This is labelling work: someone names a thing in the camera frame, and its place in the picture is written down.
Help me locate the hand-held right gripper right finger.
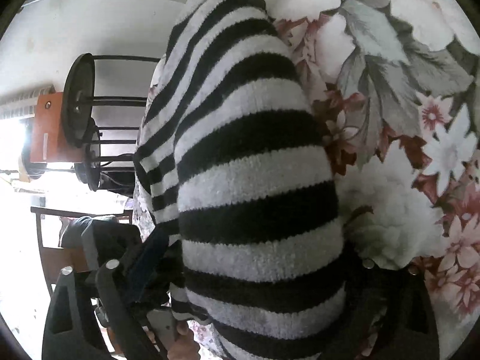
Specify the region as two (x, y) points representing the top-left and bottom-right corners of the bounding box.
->
(322, 257), (441, 360)

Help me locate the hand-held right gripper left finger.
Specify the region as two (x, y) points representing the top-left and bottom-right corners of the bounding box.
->
(41, 229), (169, 360)

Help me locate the black and white striped sweater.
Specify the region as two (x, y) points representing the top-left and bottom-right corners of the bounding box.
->
(133, 0), (347, 360)

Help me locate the person's left hand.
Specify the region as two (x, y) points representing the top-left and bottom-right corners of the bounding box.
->
(167, 324), (201, 360)

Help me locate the dark cloth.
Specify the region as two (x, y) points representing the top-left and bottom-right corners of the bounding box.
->
(59, 215), (142, 250)

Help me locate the wooden chair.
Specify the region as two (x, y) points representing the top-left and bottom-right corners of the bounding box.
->
(31, 206), (134, 297)

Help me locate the black round metal side table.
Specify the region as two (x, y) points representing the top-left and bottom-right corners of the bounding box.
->
(62, 53), (162, 194)

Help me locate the white ribbed radiator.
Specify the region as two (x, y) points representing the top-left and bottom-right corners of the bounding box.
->
(0, 86), (56, 120)

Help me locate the floral bedsheet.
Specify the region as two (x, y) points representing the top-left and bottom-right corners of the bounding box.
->
(131, 0), (480, 360)

